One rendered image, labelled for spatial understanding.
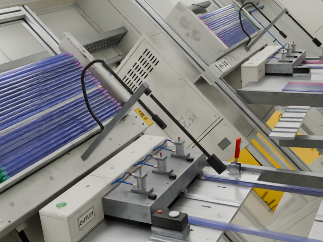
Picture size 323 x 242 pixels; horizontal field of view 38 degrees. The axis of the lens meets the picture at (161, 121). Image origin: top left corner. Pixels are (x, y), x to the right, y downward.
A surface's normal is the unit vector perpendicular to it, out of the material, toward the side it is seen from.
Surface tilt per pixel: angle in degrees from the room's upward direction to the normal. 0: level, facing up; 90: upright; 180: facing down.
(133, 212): 90
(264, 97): 90
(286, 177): 90
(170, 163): 45
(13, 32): 90
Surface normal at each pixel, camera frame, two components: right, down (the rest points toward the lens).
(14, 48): 0.57, -0.61
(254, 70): -0.45, 0.33
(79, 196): -0.08, -0.94
